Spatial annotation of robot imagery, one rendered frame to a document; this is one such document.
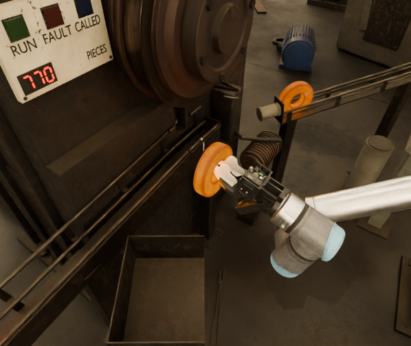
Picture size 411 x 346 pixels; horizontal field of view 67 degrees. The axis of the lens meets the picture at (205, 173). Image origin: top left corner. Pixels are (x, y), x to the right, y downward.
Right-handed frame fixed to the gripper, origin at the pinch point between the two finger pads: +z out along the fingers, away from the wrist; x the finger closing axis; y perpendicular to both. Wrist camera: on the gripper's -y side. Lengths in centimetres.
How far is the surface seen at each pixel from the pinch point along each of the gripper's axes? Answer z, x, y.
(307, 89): -4, -68, -10
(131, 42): 29.2, 1.7, 21.5
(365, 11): 9, -289, -50
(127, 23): 31.2, 1.0, 24.8
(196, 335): -22.3, 32.0, -19.1
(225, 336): -38, 12, -77
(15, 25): 40, 21, 27
